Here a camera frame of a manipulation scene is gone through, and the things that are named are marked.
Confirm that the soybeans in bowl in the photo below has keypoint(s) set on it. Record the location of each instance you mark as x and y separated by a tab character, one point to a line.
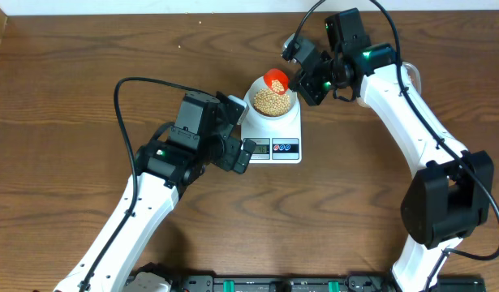
270	103

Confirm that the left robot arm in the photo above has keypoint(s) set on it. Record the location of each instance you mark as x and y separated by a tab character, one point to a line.
165	167

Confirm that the clear plastic soybean container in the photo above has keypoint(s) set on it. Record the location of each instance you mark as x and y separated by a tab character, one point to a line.
414	75

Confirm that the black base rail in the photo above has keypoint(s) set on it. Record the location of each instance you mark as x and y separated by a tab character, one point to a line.
155	277

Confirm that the white digital kitchen scale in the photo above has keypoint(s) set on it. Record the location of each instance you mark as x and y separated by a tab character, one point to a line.
276	143

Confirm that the red plastic measuring scoop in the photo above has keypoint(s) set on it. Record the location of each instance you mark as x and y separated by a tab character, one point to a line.
276	80

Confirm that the light grey round bowl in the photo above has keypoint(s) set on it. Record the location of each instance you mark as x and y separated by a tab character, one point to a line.
256	116

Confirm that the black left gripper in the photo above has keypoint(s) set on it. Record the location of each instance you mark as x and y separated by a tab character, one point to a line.
226	160

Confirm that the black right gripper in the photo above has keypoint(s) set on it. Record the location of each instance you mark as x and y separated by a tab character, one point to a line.
304	85

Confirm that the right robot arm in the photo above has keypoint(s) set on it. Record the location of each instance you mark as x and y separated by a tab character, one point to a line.
450	191

